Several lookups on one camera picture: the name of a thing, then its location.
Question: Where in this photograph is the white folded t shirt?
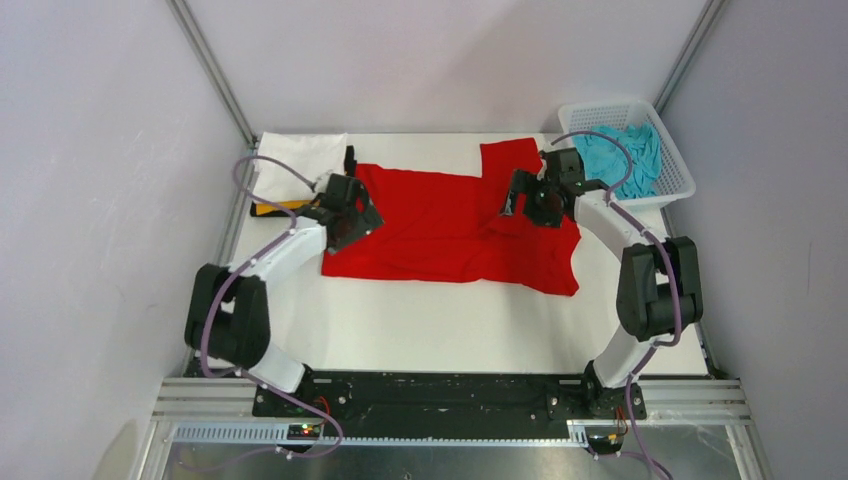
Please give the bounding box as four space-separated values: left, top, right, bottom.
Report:
252 132 348 203

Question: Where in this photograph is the yellow folded t shirt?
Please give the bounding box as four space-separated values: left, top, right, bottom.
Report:
250 200 310 217

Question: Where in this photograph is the right controller board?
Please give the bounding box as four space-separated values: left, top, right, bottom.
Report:
586 434 623 459

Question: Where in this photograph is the right corner aluminium post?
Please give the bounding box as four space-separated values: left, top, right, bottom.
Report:
653 0 730 114

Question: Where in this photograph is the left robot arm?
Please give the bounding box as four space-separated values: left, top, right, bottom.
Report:
184 174 384 416

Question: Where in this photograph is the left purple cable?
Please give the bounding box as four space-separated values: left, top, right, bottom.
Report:
198 154 346 462

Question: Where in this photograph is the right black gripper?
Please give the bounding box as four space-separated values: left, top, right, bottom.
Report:
498 168 564 229

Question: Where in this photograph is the left controller board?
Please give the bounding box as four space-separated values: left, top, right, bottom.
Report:
286 423 323 442

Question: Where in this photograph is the white plastic basket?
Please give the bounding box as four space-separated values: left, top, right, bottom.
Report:
558 99 695 208

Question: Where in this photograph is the corner aluminium post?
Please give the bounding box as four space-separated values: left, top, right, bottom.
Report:
653 0 730 114
166 0 257 149

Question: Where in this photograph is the controller board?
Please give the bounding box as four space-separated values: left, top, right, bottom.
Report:
586 434 623 459
286 423 323 442

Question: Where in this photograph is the left corner aluminium post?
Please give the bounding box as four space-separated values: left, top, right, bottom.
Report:
166 0 257 149

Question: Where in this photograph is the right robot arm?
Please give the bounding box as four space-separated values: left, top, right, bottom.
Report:
500 148 703 418

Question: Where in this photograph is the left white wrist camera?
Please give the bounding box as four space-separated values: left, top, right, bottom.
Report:
312 170 334 194

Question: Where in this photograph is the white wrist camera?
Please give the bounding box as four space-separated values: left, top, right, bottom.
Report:
546 135 568 152
312 170 334 194

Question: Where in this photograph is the red t shirt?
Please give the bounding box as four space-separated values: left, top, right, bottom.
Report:
321 138 581 296

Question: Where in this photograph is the aluminium frame rail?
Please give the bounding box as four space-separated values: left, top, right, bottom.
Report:
130 377 773 479

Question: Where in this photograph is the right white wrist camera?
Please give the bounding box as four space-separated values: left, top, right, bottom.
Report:
546 135 568 152

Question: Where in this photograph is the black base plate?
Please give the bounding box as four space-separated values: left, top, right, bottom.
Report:
252 370 647 442

